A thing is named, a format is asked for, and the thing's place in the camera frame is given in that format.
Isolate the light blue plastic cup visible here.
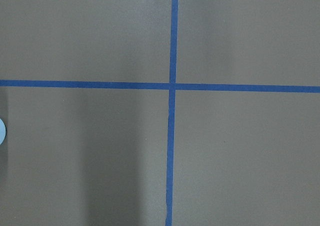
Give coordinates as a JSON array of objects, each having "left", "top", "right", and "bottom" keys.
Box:
[{"left": 0, "top": 119, "right": 6, "bottom": 144}]

